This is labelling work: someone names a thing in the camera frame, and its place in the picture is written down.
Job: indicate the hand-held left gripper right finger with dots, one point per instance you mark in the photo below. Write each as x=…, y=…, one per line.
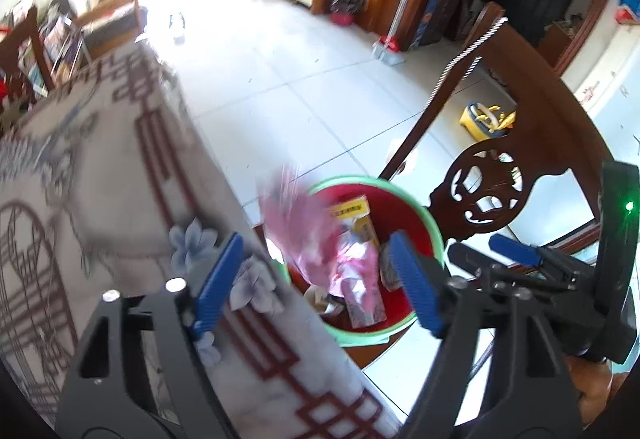
x=415, y=289

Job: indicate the white appliance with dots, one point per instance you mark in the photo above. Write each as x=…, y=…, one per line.
x=610, y=84

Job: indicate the carved wooden chair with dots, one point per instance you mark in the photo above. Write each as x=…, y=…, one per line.
x=530, y=129

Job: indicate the red trash bin green rim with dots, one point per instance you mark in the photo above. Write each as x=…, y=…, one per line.
x=400, y=214

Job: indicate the book rack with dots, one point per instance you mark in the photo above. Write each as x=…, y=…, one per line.
x=57, y=46

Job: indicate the person's right hand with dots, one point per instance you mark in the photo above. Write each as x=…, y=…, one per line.
x=597, y=389

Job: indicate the wooden chair with floral cushion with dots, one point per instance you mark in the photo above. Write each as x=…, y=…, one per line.
x=22, y=54

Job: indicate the wooden sofa bench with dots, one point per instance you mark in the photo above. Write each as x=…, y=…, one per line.
x=100, y=14

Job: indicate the pink plastic wrapper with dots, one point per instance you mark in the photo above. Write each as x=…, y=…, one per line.
x=305, y=229

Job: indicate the yellow floor toy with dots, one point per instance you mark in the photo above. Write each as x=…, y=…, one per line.
x=485, y=119

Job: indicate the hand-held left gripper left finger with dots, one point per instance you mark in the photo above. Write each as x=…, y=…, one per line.
x=220, y=284

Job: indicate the broom with dustpan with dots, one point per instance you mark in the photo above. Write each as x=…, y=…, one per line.
x=392, y=39

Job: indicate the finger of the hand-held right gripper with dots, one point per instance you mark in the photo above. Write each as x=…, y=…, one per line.
x=515, y=249
x=480, y=266

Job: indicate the red floor basket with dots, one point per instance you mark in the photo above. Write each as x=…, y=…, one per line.
x=342, y=11

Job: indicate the yellow medicine box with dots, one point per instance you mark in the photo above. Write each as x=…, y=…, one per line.
x=357, y=219

